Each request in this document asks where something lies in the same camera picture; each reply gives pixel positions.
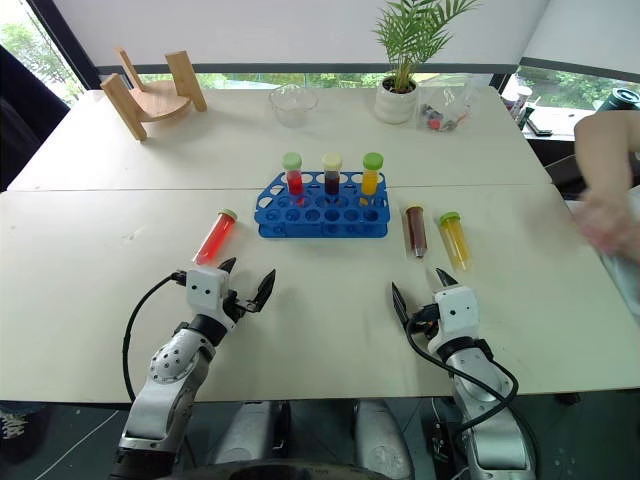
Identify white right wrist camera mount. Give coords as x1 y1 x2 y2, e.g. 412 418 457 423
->
427 285 482 354

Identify grey rounded shape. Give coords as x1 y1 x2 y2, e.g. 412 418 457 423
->
211 399 293 469
353 399 417 480

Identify dark chair back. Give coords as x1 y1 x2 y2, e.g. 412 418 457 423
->
0 43 72 193

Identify clear plastic bag with bits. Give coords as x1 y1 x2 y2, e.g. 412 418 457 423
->
414 74 477 134

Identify dark purple tube cream cap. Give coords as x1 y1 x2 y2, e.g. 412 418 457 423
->
320 152 345 202

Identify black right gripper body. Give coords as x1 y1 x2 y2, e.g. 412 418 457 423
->
409 303 442 342

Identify orange tube green cap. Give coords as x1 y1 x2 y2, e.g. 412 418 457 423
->
359 151 386 207

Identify black flat device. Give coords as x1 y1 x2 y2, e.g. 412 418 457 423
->
521 118 555 137

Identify clear glass beaker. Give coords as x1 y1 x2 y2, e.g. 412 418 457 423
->
268 83 320 129

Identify person's bare hand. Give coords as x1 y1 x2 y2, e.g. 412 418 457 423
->
569 191 640 262

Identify dark sneaker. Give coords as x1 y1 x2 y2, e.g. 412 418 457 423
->
0 399 52 464

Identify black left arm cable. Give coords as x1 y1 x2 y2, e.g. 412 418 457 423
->
122 271 189 403

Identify wooden curved stand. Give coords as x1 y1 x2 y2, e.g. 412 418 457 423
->
100 46 209 143

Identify black window frame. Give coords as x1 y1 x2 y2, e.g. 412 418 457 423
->
25 0 103 92

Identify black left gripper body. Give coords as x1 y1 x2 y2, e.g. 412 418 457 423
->
222 288 255 322

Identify red tube green cap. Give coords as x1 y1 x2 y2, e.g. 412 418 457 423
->
192 208 239 267
281 152 306 207

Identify white paper cup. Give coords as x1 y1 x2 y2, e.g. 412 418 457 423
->
508 85 534 114

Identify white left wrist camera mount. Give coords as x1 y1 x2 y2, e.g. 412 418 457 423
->
185 266 239 332

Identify blue test tube rack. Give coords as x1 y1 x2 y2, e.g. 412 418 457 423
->
255 170 391 240

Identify yellow tube green cap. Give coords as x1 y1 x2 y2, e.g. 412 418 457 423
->
438 211 474 273

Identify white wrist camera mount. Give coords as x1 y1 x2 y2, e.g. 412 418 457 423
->
427 285 482 354
185 266 239 332

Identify brown tube brown cap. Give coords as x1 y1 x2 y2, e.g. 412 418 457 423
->
403 203 430 261

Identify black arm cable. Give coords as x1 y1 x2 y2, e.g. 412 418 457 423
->
405 316 520 434
122 271 189 403

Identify green palm in white pot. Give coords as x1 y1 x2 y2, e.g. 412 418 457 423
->
371 0 482 126

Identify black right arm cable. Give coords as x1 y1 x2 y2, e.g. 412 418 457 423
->
405 316 520 434

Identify dark green round container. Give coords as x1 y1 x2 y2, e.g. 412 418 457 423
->
598 85 640 114

